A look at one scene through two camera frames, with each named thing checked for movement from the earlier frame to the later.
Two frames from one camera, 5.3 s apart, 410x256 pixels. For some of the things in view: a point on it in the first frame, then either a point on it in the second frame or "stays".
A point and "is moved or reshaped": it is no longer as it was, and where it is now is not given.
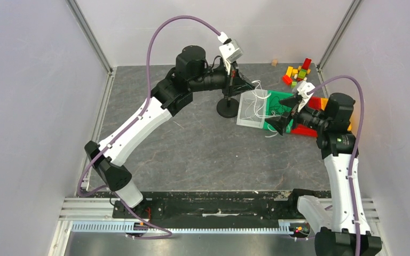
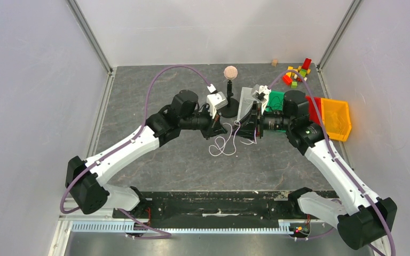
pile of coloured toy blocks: (293, 76) stays
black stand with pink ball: (227, 107) stays
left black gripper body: (229, 88) -> (207, 133)
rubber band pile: (263, 106) is moved or reshaped
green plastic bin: (275, 109) stays
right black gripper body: (293, 113) -> (255, 121)
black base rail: (260, 205) stays
